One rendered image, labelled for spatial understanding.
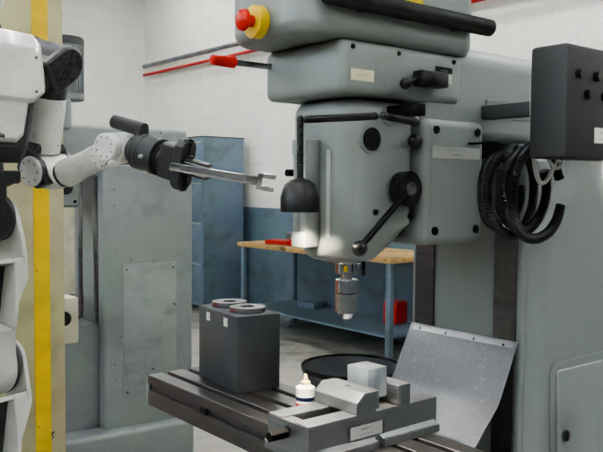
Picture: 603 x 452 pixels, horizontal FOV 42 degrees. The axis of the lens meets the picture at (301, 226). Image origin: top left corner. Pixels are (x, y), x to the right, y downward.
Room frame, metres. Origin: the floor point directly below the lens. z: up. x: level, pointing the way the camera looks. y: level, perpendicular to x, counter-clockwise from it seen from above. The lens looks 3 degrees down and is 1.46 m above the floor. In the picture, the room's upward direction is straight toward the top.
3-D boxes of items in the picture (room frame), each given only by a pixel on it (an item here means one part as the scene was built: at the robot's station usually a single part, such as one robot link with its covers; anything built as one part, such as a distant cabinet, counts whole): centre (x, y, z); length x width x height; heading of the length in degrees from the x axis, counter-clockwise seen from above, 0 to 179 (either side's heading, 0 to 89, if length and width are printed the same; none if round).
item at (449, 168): (1.71, -0.25, 1.47); 0.24 x 0.19 x 0.26; 39
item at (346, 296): (1.59, -0.09, 1.23); 0.05 x 0.05 x 0.06
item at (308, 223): (1.52, -0.01, 1.45); 0.04 x 0.04 x 0.21; 39
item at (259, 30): (1.44, 0.09, 1.76); 0.06 x 0.02 x 0.06; 39
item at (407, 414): (1.52, -0.11, 1.01); 0.35 x 0.15 x 0.11; 129
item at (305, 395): (1.60, -0.01, 1.01); 0.04 x 0.04 x 0.11
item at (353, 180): (1.59, -0.10, 1.47); 0.21 x 0.19 x 0.32; 39
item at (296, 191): (1.42, 0.00, 1.44); 0.07 x 0.07 x 0.06
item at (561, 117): (1.51, -0.54, 1.62); 0.20 x 0.09 x 0.21; 129
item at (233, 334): (1.96, 0.16, 1.06); 0.22 x 0.12 x 0.20; 32
